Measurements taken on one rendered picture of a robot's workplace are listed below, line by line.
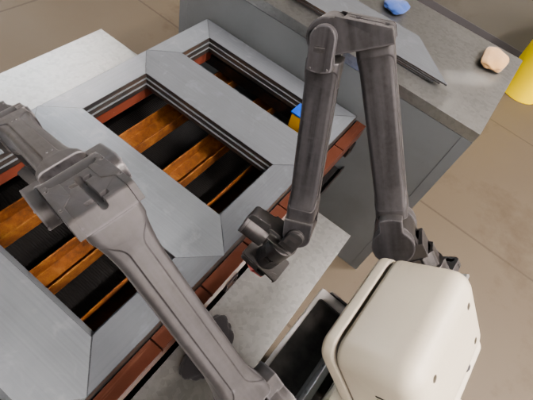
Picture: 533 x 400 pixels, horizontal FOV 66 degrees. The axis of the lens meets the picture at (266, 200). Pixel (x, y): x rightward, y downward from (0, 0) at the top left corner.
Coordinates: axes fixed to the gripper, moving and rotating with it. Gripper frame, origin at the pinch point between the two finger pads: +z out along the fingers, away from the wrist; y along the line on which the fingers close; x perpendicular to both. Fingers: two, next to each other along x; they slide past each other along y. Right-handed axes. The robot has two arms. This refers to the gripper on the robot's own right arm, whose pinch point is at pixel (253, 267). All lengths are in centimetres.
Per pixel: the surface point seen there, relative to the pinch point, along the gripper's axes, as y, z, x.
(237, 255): -4.6, 10.2, 4.3
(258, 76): -44, 18, 69
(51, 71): -99, 40, 21
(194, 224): -19.3, 9.6, 2.1
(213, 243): -11.8, 7.9, 1.0
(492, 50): 14, -21, 127
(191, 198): -25.4, 11.1, 7.8
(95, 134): -60, 19, 5
